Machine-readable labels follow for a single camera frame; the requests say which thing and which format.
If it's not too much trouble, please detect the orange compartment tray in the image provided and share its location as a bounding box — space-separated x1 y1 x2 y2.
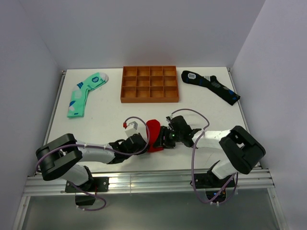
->
120 66 179 103

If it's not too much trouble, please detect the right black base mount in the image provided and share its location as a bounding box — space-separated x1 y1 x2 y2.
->
194 173 238 205

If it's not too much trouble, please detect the aluminium front rail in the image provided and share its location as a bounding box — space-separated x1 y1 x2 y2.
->
23 168 275 196

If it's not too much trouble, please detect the black blue sports sock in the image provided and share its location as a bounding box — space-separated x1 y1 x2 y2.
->
181 70 240 105

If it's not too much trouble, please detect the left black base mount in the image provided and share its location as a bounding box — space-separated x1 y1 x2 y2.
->
64 177 109 211

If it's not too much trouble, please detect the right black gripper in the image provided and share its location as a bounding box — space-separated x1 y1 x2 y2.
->
153 126 183 149

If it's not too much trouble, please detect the mint green patterned sock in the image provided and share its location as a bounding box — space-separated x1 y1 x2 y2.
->
67 72 109 118

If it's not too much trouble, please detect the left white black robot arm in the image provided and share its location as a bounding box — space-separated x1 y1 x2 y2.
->
36 133 149 191

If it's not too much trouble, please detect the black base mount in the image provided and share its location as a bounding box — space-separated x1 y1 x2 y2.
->
64 177 109 211
194 173 238 205

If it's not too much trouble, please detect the red santa sock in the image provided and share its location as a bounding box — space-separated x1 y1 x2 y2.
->
146 119 164 153

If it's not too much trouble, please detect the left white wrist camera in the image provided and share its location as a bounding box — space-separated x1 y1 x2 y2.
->
123 121 138 137

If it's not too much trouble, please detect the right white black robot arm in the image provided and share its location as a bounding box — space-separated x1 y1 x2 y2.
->
150 115 266 187

